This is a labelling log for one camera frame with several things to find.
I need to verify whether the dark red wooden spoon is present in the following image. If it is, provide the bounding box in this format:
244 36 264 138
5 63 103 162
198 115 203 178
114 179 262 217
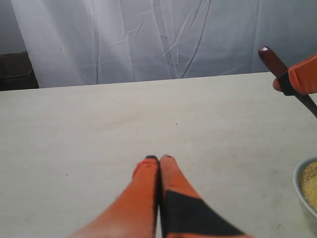
258 46 317 118

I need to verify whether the brown ground food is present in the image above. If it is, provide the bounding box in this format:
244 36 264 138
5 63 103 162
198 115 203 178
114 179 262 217
301 162 317 211

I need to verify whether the dark box behind curtain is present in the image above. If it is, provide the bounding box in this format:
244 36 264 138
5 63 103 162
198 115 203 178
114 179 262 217
0 51 39 91

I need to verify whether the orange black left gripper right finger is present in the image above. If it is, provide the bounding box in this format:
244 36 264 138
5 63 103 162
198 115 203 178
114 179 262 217
160 155 251 238

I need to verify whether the white ceramic bowl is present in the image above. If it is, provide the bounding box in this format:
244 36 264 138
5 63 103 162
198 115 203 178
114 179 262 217
293 157 317 221

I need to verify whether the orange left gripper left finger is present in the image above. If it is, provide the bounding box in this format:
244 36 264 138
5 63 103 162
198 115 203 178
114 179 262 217
69 155 159 238

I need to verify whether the white fabric backdrop curtain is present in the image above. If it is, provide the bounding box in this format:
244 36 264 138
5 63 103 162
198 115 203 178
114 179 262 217
0 0 317 88

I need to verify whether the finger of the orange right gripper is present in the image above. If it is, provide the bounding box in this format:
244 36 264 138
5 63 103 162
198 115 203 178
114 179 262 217
272 54 317 96

